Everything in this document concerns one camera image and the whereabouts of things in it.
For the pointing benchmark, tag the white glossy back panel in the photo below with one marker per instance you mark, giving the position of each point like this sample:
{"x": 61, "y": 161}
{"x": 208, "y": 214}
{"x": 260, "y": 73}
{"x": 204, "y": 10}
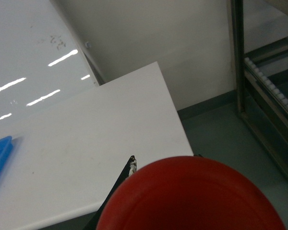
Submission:
{"x": 41, "y": 63}

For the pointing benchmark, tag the red mushroom push button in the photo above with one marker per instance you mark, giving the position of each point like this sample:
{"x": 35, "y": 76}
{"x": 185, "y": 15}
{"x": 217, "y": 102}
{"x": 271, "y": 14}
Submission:
{"x": 188, "y": 193}

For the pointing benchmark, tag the metal roller rack frame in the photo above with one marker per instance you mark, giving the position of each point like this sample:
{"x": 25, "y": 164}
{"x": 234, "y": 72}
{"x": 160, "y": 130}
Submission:
{"x": 258, "y": 33}

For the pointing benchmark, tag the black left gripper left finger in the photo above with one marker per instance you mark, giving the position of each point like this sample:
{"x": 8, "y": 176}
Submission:
{"x": 129, "y": 169}

